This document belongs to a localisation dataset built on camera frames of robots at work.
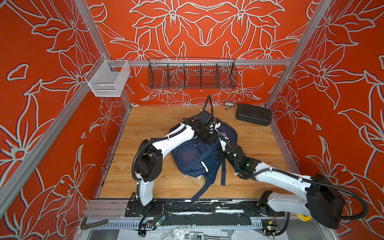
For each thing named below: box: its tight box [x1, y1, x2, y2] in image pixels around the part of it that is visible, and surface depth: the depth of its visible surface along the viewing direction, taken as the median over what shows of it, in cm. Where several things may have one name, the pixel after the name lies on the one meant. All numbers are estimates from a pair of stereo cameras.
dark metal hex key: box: [80, 217, 109, 230], surface depth 71 cm
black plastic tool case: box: [235, 103, 272, 126], surface depth 109 cm
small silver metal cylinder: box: [225, 101, 238, 111], surface depth 120 cm
